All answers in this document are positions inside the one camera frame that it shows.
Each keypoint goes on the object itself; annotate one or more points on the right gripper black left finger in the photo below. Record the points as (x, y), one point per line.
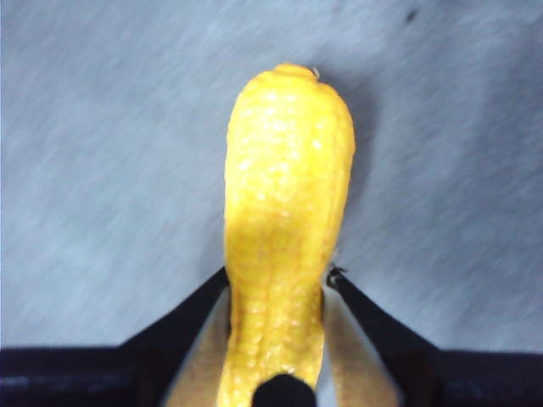
(106, 373)

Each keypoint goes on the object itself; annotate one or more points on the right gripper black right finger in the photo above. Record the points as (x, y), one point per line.
(424, 373)

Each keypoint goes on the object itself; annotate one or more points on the yellow corn cob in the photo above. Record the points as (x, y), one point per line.
(288, 191)

